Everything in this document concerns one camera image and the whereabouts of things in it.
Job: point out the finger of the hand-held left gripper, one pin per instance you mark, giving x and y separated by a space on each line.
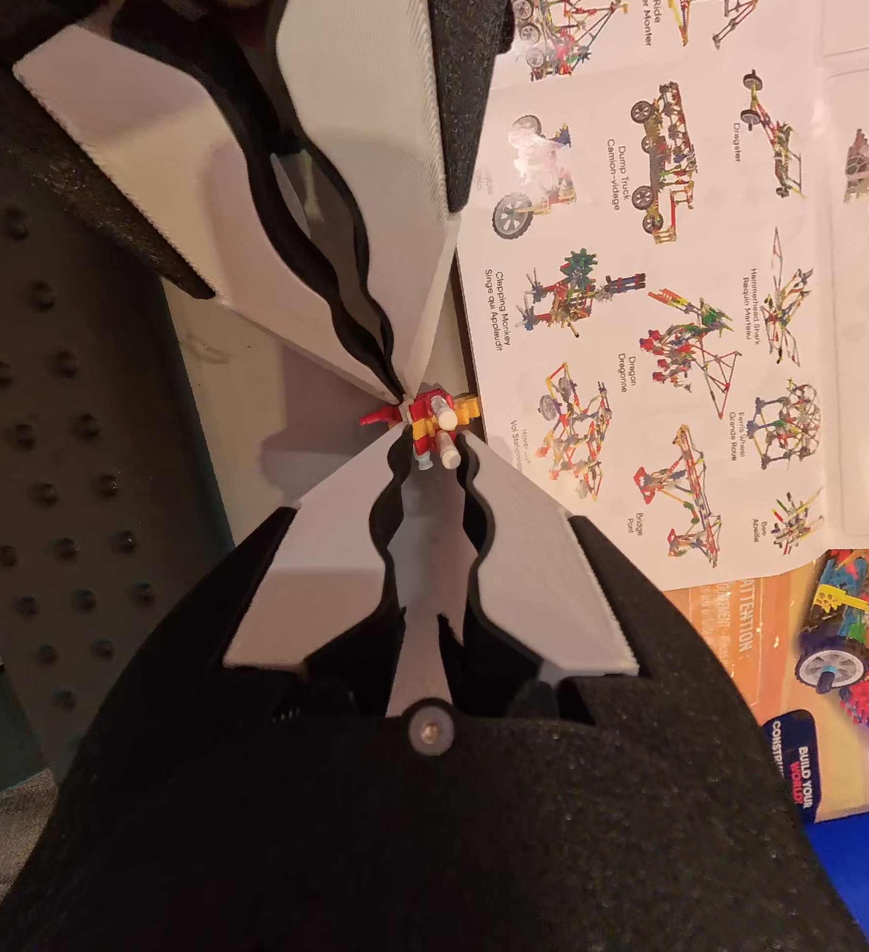
167 163
375 111

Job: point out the red yellow K'nex assembly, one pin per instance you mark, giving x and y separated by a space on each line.
466 409

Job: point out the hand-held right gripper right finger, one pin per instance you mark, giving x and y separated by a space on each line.
553 587

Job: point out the blue plastic bin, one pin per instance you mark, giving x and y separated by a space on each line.
866 885

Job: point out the short red plastic rod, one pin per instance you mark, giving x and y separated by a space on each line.
376 416

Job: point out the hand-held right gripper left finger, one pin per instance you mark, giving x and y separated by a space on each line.
315 587

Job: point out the orange and red toy bag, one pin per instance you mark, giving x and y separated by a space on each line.
777 669

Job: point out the white printed instruction sheet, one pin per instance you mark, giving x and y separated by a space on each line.
665 297

